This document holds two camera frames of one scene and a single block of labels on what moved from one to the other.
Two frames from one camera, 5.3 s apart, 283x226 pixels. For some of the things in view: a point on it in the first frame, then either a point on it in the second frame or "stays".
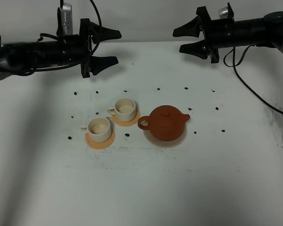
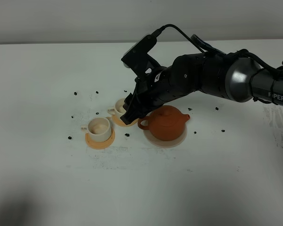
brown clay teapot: [166, 123] stays
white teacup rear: [124, 109] stays
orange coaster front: [101, 145] stays
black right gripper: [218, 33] to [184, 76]
